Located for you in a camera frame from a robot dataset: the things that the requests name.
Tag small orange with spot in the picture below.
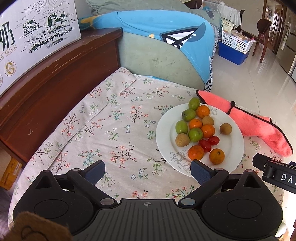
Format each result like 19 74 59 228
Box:
209 148 225 165

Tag red cherry tomato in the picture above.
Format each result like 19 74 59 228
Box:
198 139 212 153
208 136 220 146

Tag white ceramic plate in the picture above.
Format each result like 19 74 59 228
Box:
156 103 244 177

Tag brown longan on plate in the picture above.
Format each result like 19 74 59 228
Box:
175 133 191 147

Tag pink microfiber towel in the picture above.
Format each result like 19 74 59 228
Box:
196 90 293 157

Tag brown longan near gripper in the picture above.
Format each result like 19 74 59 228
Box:
219 123 232 135

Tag small orange tangerine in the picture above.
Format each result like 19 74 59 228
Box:
189 118 203 129

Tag green jujube fruit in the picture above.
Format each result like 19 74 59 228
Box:
175 120 188 134

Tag brown longan fruit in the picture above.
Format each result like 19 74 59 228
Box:
202 116 214 126

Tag dark green jujube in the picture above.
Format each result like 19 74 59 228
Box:
182 109 196 122

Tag orange tangerine at rim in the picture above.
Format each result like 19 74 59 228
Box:
196 105 211 119

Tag yellow cardboard box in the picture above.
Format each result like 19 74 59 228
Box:
1 158 22 190

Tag brown plush sleeve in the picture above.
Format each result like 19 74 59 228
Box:
1 211 73 241

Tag green jujube at top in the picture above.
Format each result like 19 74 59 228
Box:
188 97 200 110

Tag blue plastic bin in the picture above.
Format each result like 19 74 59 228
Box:
218 42 249 65

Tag white plastic basket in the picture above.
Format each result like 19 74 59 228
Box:
222 30 255 54

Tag green sofa cushion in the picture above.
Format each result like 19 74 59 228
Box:
118 32 205 89

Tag blue sailboat blanket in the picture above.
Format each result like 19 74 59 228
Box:
79 10 214 83

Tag houndstooth sofa cover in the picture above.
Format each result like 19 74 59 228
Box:
204 24 221 92

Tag wooden chair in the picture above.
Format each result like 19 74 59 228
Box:
252 19 272 63

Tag white milk carton box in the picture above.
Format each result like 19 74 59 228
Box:
1 0 81 94

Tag pale green pillow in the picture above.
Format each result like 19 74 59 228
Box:
86 0 221 27

